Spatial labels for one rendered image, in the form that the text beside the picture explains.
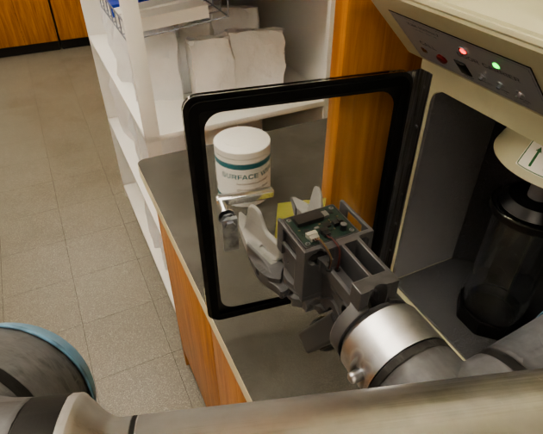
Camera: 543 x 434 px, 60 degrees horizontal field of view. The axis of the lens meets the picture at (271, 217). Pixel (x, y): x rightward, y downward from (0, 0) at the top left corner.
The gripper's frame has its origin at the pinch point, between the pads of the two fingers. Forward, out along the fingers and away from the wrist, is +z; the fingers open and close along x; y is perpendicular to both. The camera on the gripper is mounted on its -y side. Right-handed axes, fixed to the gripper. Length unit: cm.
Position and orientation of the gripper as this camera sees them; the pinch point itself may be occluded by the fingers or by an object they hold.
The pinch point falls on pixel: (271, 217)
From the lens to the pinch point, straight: 55.0
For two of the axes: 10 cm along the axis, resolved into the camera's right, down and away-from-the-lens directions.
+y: 0.0, -7.8, -6.2
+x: -9.0, 2.7, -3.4
